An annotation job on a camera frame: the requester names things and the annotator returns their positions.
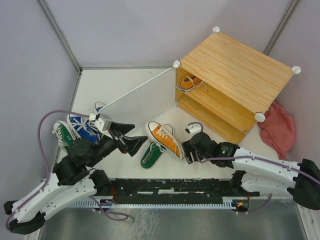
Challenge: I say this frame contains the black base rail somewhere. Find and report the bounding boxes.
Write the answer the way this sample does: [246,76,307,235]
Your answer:
[96,178,260,205]

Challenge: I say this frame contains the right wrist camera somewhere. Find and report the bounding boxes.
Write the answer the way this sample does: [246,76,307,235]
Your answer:
[185,121,204,134]

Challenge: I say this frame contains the wooden shoe cabinet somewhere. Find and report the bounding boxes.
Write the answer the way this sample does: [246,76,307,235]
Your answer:
[172,26,301,144]

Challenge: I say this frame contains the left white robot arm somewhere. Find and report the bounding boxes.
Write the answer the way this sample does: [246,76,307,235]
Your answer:
[3,122,148,235]

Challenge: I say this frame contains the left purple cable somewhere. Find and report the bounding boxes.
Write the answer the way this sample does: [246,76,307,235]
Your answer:
[5,109,97,231]

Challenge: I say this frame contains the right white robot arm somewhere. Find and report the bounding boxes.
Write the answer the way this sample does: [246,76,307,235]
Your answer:
[182,132,320,211]

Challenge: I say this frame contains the green sneaker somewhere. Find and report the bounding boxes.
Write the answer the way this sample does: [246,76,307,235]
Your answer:
[140,141,166,170]
[52,120,80,153]

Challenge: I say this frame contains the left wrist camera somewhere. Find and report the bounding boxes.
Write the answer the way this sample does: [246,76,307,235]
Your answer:
[89,113,112,133]

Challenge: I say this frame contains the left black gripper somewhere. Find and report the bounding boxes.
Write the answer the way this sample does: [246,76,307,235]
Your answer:
[87,121,149,167]

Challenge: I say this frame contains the blue sneaker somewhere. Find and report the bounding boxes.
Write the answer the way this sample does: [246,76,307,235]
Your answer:
[94,101,106,115]
[66,114,100,145]

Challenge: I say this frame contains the white cabinet door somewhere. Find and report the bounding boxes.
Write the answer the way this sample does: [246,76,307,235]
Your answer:
[101,67,176,135]

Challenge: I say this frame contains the light blue cable duct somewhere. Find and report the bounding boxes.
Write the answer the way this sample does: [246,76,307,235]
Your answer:
[69,196,238,209]

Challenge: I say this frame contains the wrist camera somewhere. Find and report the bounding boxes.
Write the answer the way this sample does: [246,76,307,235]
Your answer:
[89,113,112,133]
[185,121,204,134]

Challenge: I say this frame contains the pink cloth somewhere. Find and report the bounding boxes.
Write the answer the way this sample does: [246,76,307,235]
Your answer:
[257,101,296,161]

